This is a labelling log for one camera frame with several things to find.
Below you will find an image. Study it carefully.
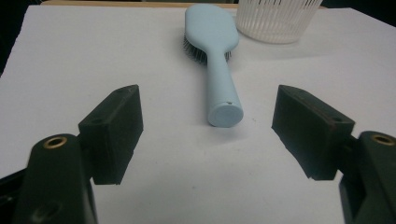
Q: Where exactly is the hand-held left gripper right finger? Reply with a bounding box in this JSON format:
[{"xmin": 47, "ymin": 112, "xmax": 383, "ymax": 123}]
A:
[{"xmin": 271, "ymin": 84, "xmax": 356, "ymax": 181}]

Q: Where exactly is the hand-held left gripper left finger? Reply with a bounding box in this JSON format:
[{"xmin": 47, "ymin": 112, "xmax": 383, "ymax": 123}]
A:
[{"xmin": 78, "ymin": 84, "xmax": 145, "ymax": 186}]

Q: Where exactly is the white plastic slotted basket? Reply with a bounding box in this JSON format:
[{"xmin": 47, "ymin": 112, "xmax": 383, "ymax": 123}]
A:
[{"xmin": 235, "ymin": 0, "xmax": 324, "ymax": 45}]

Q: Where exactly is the light blue hairbrush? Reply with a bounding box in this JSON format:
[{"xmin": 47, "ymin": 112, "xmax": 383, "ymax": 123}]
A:
[{"xmin": 182, "ymin": 3, "xmax": 245, "ymax": 129}]

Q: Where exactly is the white table cover board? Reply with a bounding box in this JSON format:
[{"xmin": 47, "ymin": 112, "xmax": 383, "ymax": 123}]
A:
[{"xmin": 0, "ymin": 4, "xmax": 396, "ymax": 224}]

